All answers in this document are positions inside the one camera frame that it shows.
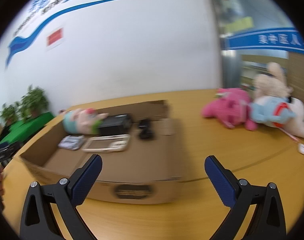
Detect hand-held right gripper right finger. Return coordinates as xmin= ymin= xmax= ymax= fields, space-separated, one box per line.
xmin=204 ymin=155 xmax=287 ymax=240

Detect grey folding phone stand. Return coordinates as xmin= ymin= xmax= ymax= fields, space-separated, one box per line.
xmin=58 ymin=135 xmax=85 ymax=150

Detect beige bunny plush toy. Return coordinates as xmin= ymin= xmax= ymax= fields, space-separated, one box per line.
xmin=252 ymin=62 xmax=293 ymax=99

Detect thin red white cord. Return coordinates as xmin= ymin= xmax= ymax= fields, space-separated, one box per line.
xmin=279 ymin=126 xmax=302 ymax=144

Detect blue glass banner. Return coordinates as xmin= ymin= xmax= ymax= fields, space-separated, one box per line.
xmin=227 ymin=27 xmax=304 ymax=54

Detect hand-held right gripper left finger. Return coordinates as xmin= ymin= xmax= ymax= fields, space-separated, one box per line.
xmin=20 ymin=154 xmax=103 ymax=240

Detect clear beige-rimmed phone case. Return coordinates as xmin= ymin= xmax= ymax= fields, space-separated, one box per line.
xmin=81 ymin=134 xmax=131 ymax=153

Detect black sunglasses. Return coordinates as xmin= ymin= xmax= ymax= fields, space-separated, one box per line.
xmin=138 ymin=119 xmax=156 ymax=140

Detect red wall sign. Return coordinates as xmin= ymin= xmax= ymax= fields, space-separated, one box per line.
xmin=46 ymin=27 xmax=66 ymax=52

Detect cardboard box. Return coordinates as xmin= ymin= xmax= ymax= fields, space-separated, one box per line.
xmin=18 ymin=99 xmax=185 ymax=205

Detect pink bear plush toy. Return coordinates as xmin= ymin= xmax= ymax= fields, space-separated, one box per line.
xmin=201 ymin=87 xmax=257 ymax=131

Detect wooden desk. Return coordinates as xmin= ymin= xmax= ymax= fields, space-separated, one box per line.
xmin=2 ymin=88 xmax=304 ymax=240

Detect green table cloth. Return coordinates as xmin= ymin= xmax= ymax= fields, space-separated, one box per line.
xmin=0 ymin=112 xmax=55 ymax=145

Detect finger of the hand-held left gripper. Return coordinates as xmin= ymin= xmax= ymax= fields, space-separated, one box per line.
xmin=0 ymin=142 xmax=21 ymax=166

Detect black product box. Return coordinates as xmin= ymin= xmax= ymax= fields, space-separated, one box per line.
xmin=98 ymin=114 xmax=132 ymax=136

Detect light blue plush toy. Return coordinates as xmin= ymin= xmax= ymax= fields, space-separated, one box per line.
xmin=249 ymin=96 xmax=297 ymax=128

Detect white dog plush toy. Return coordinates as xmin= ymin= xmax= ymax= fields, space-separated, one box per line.
xmin=264 ymin=96 xmax=304 ymax=139

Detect blue wavy wall decal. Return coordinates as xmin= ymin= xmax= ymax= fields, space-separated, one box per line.
xmin=0 ymin=0 xmax=169 ymax=72

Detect pink pig plush toy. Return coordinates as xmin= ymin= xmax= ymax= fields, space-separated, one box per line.
xmin=62 ymin=108 xmax=110 ymax=133

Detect green potted plant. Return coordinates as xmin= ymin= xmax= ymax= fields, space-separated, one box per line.
xmin=20 ymin=85 xmax=50 ymax=120
xmin=0 ymin=101 xmax=20 ymax=124

